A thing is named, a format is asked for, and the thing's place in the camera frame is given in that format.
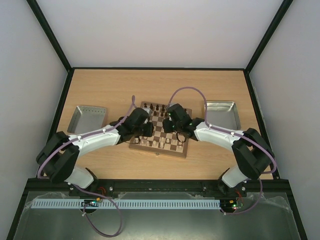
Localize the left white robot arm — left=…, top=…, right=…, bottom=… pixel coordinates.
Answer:
left=36, top=107, right=154, bottom=189

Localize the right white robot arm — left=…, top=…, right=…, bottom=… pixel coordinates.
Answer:
left=163, top=103, right=276, bottom=196

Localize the wooden chess board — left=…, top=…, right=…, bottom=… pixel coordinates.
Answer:
left=129, top=101, right=188, bottom=159

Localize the right metal tray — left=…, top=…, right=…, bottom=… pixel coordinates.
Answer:
left=202, top=100, right=241, bottom=130

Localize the metal tray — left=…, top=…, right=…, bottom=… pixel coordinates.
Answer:
left=202, top=100, right=241, bottom=130
left=67, top=105, right=107, bottom=134

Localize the left metal tray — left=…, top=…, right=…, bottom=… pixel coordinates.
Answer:
left=67, top=105, right=107, bottom=134

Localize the black mounting rail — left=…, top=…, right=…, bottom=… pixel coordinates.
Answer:
left=67, top=178, right=291, bottom=198

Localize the slotted white cable duct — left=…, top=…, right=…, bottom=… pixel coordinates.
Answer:
left=31, top=199, right=221, bottom=210

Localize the black cage frame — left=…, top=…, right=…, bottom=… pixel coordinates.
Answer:
left=7, top=0, right=307, bottom=240

